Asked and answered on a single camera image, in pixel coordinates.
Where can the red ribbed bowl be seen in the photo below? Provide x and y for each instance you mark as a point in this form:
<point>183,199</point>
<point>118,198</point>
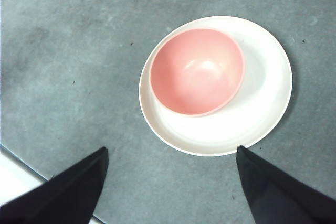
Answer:
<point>197,77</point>

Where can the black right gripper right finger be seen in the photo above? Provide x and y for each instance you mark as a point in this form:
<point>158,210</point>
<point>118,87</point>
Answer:
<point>283,200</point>

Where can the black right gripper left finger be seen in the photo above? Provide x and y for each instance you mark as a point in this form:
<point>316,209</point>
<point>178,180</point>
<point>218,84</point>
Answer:
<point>65,197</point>

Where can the white round plate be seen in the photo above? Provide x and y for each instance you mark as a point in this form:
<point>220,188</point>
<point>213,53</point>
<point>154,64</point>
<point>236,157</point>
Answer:
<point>249,119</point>

